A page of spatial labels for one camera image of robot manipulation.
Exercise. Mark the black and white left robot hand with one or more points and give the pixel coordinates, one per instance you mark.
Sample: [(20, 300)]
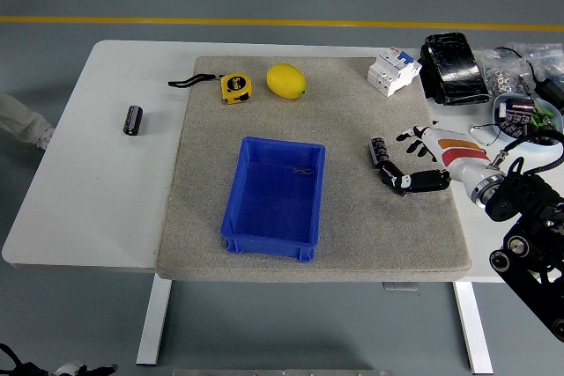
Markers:
[(75, 369)]

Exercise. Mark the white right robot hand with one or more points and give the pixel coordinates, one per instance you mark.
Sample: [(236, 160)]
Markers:
[(458, 153)]

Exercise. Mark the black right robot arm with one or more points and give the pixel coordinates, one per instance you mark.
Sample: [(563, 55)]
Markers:
[(524, 200)]

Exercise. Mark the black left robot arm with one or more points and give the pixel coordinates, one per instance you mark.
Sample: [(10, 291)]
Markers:
[(17, 367)]

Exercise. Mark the grey box under table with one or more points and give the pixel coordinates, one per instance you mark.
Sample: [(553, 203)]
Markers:
[(400, 286)]

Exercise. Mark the blue plastic box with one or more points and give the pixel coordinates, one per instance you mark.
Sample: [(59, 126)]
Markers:
[(273, 200)]

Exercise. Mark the light blue bowl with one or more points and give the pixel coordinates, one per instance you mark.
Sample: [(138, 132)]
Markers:
[(498, 107)]

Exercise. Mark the glossy black case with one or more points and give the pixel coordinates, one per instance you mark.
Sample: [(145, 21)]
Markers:
[(456, 70)]

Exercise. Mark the white table leg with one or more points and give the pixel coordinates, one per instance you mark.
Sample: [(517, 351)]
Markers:
[(152, 323), (473, 327)]

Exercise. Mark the green small cells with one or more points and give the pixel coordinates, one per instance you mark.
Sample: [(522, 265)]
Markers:
[(541, 117)]

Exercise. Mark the clear bag of washers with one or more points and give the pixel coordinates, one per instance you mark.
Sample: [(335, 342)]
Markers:
[(502, 72)]

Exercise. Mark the white circuit breaker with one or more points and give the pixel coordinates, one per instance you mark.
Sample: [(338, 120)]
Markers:
[(392, 70)]

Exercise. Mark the black plug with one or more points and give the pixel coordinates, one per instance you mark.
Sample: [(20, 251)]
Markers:
[(551, 92)]

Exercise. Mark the grey-brown mat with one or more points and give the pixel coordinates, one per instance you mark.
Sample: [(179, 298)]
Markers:
[(352, 226)]

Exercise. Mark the yellow lemon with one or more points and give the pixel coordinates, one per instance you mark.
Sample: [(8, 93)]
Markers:
[(285, 81)]

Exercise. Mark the yellow tape measure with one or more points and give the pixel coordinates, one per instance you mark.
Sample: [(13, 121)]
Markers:
[(236, 87)]

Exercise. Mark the person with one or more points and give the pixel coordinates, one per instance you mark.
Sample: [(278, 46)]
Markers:
[(22, 123)]

